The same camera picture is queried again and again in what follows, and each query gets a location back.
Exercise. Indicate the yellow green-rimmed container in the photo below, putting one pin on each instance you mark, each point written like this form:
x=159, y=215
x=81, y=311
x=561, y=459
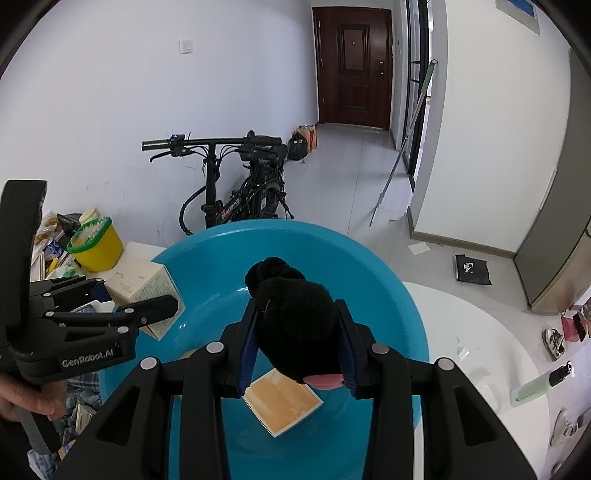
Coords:
x=96, y=245

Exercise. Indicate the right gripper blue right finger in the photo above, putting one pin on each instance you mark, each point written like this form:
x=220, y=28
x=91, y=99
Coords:
x=463, y=438

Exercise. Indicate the cream printed box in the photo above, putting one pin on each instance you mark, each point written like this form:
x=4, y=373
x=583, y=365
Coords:
x=134, y=280

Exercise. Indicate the black scrunchie pink bow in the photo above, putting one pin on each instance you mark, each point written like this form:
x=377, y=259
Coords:
x=297, y=325

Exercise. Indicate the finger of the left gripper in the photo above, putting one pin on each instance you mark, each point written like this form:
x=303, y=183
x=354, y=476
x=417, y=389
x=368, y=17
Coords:
x=135, y=315
x=67, y=292

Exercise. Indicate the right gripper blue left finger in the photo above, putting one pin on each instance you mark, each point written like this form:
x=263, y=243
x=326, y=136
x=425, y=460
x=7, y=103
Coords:
x=130, y=436

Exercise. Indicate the orange topped white box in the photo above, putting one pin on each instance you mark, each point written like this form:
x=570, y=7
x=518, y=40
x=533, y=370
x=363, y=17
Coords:
x=280, y=403

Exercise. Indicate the clear plastic lid tray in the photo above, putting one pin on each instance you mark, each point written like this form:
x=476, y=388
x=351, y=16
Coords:
x=486, y=385

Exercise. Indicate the dark brown door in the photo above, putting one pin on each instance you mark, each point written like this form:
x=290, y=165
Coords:
x=354, y=51

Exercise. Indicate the white pump lotion bottle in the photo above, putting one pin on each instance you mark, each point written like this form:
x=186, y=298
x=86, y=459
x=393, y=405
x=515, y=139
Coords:
x=540, y=386

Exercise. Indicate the wall electrical panel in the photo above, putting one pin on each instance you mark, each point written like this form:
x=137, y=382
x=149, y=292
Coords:
x=522, y=11

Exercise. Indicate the grey beige refrigerator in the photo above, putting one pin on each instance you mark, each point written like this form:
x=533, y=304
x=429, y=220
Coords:
x=554, y=260

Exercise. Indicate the person left hand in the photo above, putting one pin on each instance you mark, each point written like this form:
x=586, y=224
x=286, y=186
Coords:
x=49, y=401

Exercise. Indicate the blue plaid shirt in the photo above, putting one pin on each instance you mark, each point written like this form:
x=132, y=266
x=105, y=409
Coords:
x=83, y=400

